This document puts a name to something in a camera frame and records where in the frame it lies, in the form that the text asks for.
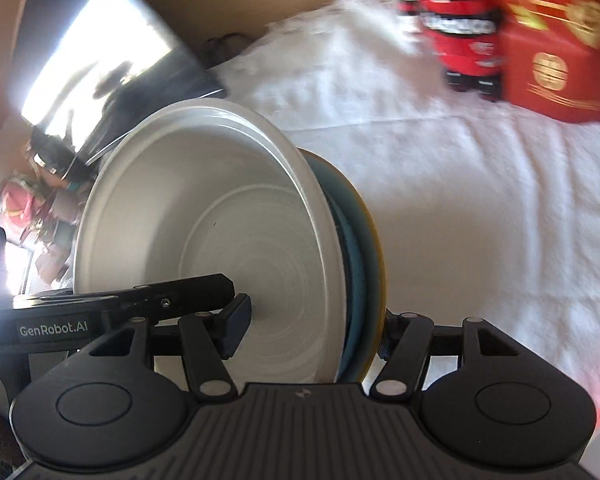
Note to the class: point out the panda racer figurine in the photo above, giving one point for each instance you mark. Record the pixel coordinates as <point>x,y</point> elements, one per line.
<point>464,36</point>

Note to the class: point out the red quail eggs bag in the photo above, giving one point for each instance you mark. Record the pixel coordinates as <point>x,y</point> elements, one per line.
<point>552,51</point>

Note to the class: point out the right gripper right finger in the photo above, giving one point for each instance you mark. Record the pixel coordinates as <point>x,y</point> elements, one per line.
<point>404,346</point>

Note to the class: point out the white paper bowl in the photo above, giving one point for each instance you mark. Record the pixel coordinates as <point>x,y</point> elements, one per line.
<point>206,186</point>

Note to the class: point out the cream bowl yellow rim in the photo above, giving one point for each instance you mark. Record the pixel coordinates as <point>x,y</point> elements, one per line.
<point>351,202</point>

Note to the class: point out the white woven tablecloth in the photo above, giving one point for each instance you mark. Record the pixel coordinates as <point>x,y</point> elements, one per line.
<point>483,209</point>

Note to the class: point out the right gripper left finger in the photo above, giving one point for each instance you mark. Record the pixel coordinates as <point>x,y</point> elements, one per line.
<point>208,340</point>

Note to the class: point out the black computer monitor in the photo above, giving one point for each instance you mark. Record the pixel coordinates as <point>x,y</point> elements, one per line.
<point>89,71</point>

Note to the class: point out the blue enamel bowl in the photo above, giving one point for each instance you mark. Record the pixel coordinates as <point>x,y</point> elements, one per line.
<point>353,267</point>

